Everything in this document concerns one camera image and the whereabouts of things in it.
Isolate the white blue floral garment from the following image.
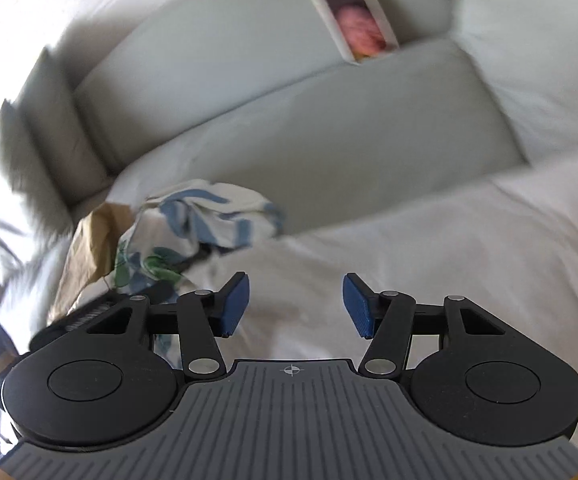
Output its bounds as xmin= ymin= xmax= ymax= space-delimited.
xmin=111 ymin=182 xmax=286 ymax=356

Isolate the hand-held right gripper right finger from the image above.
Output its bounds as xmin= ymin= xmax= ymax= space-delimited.
xmin=343 ymin=271 xmax=545 ymax=380

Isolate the pale grey sofa side cushion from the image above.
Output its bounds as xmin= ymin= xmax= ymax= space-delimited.
xmin=452 ymin=0 xmax=578 ymax=161

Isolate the white t-shirt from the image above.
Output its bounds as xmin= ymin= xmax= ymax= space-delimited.
xmin=204 ymin=147 xmax=578 ymax=366

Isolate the tan garment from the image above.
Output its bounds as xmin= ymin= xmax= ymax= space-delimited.
xmin=48 ymin=201 xmax=142 ymax=328

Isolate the large grey green cushion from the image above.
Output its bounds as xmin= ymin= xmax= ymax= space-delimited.
xmin=0 ymin=97 xmax=77 ymax=281

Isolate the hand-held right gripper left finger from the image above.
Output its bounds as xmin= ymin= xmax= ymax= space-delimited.
xmin=44 ymin=271 xmax=250 ymax=380

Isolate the grey green sofa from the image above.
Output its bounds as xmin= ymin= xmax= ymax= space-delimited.
xmin=0 ymin=0 xmax=578 ymax=361

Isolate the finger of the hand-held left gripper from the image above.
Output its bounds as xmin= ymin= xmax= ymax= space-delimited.
xmin=141 ymin=252 xmax=212 ymax=306

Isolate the smartphone in cream case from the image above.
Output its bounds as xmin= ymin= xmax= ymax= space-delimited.
xmin=308 ymin=0 xmax=400 ymax=63

